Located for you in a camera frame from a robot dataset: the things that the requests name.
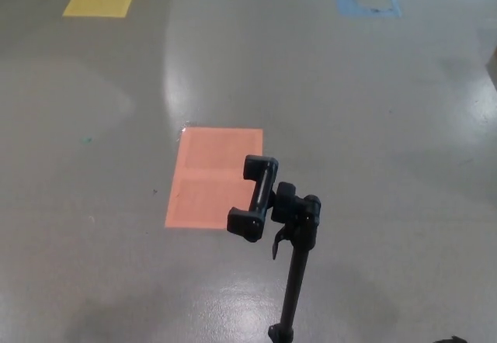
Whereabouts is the orange floor marker patch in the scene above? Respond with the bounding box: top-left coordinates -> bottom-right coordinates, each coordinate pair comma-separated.
164,127 -> 264,229

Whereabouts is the black phone stand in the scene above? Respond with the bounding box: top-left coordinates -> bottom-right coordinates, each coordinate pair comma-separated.
226,154 -> 323,343

